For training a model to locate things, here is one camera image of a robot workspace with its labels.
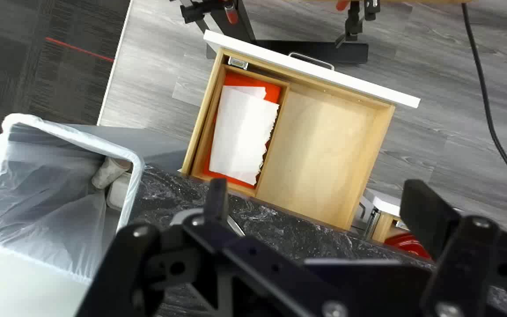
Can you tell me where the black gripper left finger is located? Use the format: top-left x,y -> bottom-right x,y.
76,177 -> 349,317

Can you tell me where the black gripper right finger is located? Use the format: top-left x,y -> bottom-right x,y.
400,177 -> 507,317

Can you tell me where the red bowl in drawer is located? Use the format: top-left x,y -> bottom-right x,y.
384,228 -> 435,260

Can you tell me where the lower drawer white front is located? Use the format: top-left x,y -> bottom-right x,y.
358,192 -> 410,243

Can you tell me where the wooden drawer white front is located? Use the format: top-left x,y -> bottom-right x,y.
180,29 -> 423,232

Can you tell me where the crumpled white paper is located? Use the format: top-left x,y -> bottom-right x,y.
92,156 -> 134,211

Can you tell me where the white cloth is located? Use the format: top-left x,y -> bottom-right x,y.
0,112 -> 146,283

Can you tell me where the black stand base bar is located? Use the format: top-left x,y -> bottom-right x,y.
256,0 -> 384,66

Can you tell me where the black tripod red knob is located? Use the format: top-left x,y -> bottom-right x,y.
180,0 -> 259,45

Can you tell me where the black cable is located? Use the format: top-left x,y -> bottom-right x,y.
460,1 -> 507,218

